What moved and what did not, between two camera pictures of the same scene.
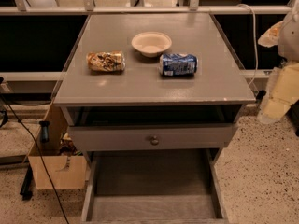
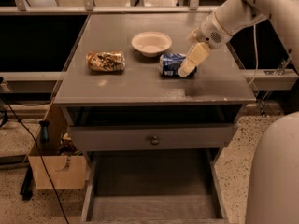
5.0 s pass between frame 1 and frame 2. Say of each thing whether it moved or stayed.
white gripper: moved
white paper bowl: stayed
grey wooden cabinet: stayed
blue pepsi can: stayed
